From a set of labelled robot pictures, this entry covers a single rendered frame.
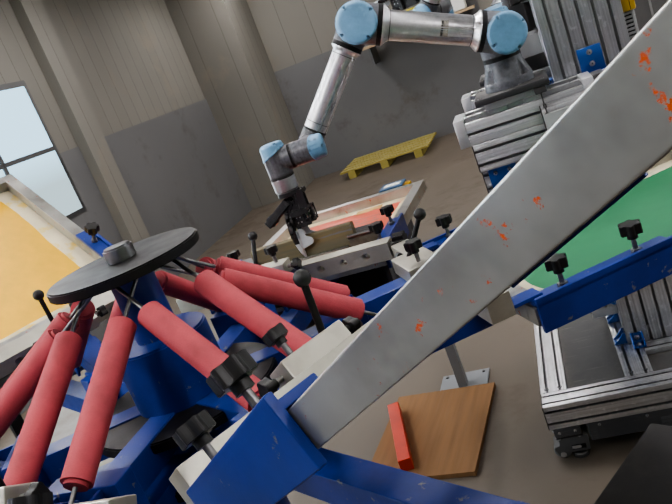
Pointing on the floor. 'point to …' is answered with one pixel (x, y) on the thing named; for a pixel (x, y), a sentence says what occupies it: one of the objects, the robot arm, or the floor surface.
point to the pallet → (389, 155)
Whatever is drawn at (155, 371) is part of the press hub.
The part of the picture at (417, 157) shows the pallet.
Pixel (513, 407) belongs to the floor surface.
